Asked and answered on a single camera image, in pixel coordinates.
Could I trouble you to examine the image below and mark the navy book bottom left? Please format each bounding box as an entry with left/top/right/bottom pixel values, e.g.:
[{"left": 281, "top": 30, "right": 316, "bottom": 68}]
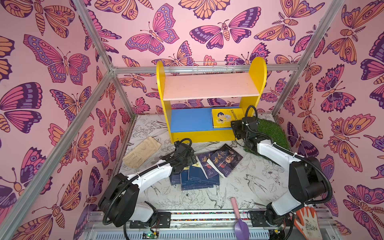
[{"left": 170, "top": 173, "right": 181, "bottom": 185}]

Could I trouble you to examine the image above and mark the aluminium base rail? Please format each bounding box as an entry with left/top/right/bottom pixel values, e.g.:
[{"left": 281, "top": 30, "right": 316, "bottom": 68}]
[{"left": 83, "top": 208, "right": 341, "bottom": 240}]

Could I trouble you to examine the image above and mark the orange and white work glove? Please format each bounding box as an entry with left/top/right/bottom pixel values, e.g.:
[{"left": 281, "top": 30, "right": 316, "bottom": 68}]
[{"left": 294, "top": 207, "right": 323, "bottom": 240}]

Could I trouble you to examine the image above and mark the small green circuit board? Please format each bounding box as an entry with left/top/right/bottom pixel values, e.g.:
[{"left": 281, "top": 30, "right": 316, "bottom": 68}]
[{"left": 142, "top": 232, "right": 159, "bottom": 240}]

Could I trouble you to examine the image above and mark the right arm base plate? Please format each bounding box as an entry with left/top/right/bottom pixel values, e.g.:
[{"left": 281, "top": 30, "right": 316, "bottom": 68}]
[{"left": 247, "top": 209, "right": 286, "bottom": 228}]

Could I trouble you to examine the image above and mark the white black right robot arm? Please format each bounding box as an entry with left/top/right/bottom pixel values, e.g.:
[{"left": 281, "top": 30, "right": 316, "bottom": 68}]
[{"left": 231, "top": 115, "right": 333, "bottom": 226}]

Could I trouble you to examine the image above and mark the dark purple book with figure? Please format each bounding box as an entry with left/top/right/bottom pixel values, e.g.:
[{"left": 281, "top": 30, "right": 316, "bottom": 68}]
[{"left": 207, "top": 144, "right": 243, "bottom": 178}]

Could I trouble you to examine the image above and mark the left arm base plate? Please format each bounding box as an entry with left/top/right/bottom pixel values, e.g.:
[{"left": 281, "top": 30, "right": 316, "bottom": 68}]
[{"left": 129, "top": 212, "right": 171, "bottom": 229}]

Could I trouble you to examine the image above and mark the navy book yellow label middle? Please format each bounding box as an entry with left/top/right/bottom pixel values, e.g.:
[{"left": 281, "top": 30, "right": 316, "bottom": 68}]
[{"left": 181, "top": 170, "right": 214, "bottom": 191}]

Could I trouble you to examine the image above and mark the purple trowel with pink handle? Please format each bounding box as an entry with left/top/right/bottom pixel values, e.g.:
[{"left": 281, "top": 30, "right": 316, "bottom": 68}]
[{"left": 231, "top": 198, "right": 250, "bottom": 240}]

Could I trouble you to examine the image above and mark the navy book with yellow label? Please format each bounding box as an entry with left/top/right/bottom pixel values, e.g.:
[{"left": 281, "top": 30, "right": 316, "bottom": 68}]
[{"left": 188, "top": 166, "right": 220, "bottom": 186}]

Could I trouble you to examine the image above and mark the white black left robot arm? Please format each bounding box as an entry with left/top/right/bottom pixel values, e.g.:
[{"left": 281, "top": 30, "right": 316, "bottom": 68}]
[{"left": 98, "top": 138, "right": 197, "bottom": 228}]

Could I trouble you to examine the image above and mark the yellow book with cartoon figure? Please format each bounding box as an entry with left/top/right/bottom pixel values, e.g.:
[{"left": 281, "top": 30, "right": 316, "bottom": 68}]
[{"left": 212, "top": 108, "right": 245, "bottom": 129}]

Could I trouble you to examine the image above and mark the green artificial grass mat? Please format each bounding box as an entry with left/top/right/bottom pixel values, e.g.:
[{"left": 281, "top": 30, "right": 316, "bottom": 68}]
[{"left": 243, "top": 117, "right": 291, "bottom": 155}]

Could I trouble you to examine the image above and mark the yellow shelf with coloured boards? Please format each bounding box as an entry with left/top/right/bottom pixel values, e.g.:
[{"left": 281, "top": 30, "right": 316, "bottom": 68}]
[{"left": 156, "top": 57, "right": 267, "bottom": 143}]

